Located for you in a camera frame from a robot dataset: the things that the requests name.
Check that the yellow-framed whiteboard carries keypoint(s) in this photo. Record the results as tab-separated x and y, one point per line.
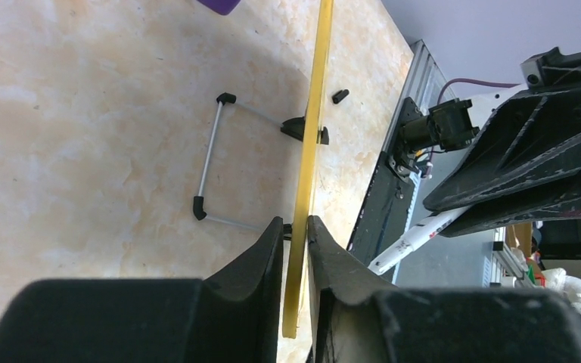
303	202

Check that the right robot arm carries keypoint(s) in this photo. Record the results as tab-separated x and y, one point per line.
447	126

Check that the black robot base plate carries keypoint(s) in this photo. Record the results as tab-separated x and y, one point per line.
384	210

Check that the purple eraser holder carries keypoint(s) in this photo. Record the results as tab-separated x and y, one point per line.
221	7

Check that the black marker cap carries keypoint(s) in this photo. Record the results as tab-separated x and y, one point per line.
340	95

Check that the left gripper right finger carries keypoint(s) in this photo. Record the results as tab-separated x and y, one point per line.
346	321

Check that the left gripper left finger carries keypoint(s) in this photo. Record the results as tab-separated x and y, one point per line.
242	323

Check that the white marker pen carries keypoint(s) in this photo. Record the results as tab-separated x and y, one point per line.
414	238

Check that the white cable duct rail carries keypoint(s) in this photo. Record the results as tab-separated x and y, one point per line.
436	264

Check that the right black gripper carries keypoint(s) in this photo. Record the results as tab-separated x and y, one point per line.
525	165

